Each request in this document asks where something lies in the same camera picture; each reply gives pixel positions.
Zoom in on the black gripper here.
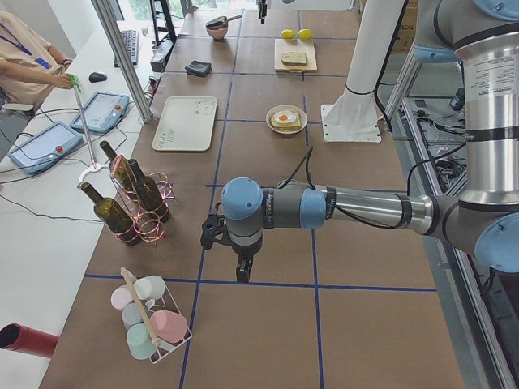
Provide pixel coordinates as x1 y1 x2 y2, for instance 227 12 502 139
256 0 268 24
228 227 263 283

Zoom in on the bread slice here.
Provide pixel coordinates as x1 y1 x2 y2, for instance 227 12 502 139
281 52 307 66

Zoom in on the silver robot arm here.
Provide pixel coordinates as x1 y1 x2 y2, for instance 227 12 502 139
216 1 518 283

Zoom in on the cream bear serving tray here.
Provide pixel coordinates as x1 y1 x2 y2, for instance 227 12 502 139
152 96 217 152

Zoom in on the left yellow lemon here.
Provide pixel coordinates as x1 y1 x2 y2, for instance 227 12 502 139
281 29 296 40

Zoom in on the yellow lemon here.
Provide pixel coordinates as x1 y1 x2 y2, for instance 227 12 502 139
281 29 296 40
298 28 313 41

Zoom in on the metal scoop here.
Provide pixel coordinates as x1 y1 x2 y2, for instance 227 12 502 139
205 15 242 29

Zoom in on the right yellow lemon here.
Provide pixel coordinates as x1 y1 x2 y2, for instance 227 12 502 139
298 28 313 41

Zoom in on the pink bowl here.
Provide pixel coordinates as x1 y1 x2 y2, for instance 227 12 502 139
206 22 228 41

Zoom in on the wooden cutting board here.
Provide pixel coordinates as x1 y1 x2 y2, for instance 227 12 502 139
274 39 318 72

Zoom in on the grey folded cloth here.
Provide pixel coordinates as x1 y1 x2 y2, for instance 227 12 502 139
185 60 212 77

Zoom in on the salmon pink cup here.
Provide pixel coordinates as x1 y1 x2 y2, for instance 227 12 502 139
150 310 188 344

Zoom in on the white cup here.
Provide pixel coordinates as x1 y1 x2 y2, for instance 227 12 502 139
133 275 165 301

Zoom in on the black power strip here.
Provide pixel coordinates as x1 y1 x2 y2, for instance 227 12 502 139
150 39 174 73

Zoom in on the fried egg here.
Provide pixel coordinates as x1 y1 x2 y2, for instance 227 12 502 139
271 111 297 126

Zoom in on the white round plate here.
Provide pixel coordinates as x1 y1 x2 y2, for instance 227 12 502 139
266 105 307 135

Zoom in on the grey cup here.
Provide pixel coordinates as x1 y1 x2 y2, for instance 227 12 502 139
122 302 143 330

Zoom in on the bottom toast slice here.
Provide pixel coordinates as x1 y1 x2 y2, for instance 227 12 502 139
270 110 301 131

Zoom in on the light pink cup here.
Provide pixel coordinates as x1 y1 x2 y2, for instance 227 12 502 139
110 285 134 312

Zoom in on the mint green cup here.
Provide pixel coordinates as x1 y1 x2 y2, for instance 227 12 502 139
126 323 157 360

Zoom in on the middle green wine bottle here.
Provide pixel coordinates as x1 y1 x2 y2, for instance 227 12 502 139
127 159 170 223

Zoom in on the green wine bottle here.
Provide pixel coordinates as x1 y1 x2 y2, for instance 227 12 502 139
100 140 133 192
80 182 141 246
127 159 170 223

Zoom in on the black keyboard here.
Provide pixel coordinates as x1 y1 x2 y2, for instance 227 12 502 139
120 30 139 65

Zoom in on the front green wine bottle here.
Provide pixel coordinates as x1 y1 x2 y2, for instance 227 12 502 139
80 182 141 246

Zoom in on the cardboard box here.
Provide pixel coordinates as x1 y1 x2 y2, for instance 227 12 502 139
392 0 418 53

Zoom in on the back green wine bottle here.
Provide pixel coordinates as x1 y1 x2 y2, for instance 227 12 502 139
100 140 133 192

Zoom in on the black computer mouse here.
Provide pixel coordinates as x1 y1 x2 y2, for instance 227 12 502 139
88 72 108 83

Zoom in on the far blue teach pendant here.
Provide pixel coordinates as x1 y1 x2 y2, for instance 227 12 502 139
82 92 130 135

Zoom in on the blue teach pendant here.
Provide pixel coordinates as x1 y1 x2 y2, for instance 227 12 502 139
82 92 130 135
7 122 83 175

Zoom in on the long metal grabber stick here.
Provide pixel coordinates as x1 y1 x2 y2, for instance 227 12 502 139
69 74 109 188

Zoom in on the near blue teach pendant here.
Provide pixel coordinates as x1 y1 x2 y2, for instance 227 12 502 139
7 122 83 175

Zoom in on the red cylinder tube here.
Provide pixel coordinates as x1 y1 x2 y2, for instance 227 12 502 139
1 323 59 358

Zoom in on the person in beige shirt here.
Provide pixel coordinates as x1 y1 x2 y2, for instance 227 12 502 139
1 11 73 105

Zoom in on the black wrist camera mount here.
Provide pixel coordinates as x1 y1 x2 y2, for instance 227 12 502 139
200 214 229 250

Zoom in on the wooden rack handle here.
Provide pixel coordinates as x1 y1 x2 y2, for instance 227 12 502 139
120 267 161 347

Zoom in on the white wire cup rack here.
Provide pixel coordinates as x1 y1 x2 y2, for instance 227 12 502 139
119 266 193 365

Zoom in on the copper wire bottle rack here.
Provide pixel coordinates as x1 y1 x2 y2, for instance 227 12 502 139
110 176 167 246

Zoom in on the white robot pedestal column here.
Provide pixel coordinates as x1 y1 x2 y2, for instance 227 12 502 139
321 0 406 143

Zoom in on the aluminium frame post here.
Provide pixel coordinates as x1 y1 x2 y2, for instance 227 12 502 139
91 0 152 123

